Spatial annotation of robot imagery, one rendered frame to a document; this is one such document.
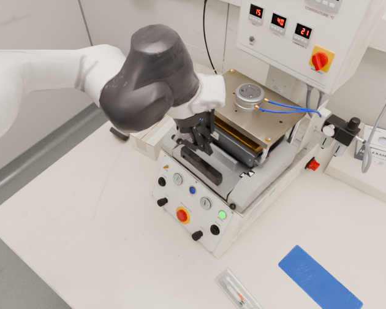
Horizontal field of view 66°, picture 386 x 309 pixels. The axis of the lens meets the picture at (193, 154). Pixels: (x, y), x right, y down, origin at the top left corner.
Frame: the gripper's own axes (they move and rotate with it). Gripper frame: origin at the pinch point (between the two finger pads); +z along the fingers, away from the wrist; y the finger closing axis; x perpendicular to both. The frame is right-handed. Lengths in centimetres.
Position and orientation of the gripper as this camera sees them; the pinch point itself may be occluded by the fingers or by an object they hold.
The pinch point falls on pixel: (204, 146)
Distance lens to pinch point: 79.3
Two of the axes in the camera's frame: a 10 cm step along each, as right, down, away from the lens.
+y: -6.8, 7.2, -1.5
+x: 6.9, 5.6, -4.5
